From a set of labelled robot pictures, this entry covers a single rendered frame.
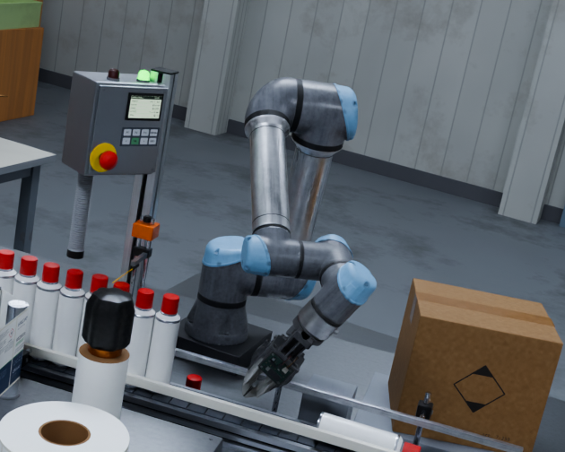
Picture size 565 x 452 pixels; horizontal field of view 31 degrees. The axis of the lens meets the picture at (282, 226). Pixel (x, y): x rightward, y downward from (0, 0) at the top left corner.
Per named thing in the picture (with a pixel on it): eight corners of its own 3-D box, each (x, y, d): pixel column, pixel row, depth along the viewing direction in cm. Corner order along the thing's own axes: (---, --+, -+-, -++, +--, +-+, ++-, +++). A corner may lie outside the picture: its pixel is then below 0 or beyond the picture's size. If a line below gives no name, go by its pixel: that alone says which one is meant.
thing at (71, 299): (46, 364, 209) (57, 272, 203) (56, 354, 214) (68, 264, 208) (69, 370, 208) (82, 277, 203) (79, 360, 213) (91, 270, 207)
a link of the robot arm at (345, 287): (374, 268, 194) (384, 295, 187) (336, 307, 198) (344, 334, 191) (343, 249, 191) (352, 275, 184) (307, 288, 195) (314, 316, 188)
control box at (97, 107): (60, 162, 206) (72, 70, 200) (131, 161, 217) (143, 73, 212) (85, 178, 199) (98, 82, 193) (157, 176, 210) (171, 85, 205)
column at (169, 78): (105, 368, 224) (151, 68, 205) (114, 360, 228) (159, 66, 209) (124, 373, 223) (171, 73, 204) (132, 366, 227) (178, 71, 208)
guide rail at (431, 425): (16, 310, 215) (17, 304, 215) (19, 308, 216) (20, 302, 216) (521, 456, 195) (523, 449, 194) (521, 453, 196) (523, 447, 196)
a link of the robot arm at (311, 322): (315, 292, 196) (346, 321, 196) (299, 308, 198) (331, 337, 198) (307, 305, 189) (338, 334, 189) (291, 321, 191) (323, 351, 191)
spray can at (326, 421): (317, 417, 198) (420, 448, 193) (324, 407, 202) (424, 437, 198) (312, 441, 199) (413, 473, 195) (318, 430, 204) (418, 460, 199)
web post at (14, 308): (-10, 395, 192) (1, 304, 187) (2, 386, 197) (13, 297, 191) (12, 402, 192) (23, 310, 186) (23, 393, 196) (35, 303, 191)
